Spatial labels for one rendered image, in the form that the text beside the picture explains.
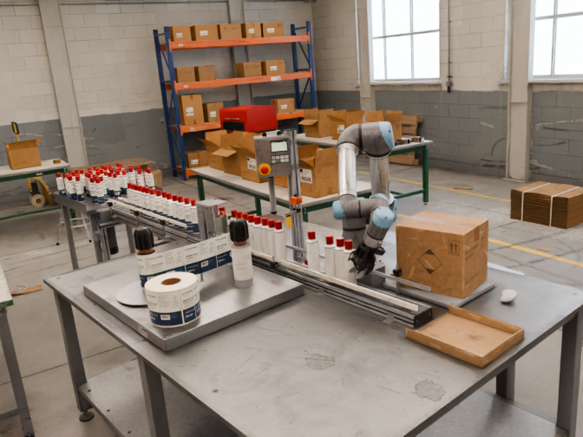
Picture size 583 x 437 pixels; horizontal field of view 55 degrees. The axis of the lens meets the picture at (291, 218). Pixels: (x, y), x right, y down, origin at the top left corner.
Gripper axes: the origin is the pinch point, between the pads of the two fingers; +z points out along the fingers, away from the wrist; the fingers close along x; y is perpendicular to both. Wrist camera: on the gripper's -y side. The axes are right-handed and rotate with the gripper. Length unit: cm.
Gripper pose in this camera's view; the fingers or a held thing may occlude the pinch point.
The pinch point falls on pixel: (358, 276)
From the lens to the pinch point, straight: 232.2
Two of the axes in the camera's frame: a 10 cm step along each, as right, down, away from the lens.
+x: 6.0, 6.2, -5.1
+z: -2.6, 7.5, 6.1
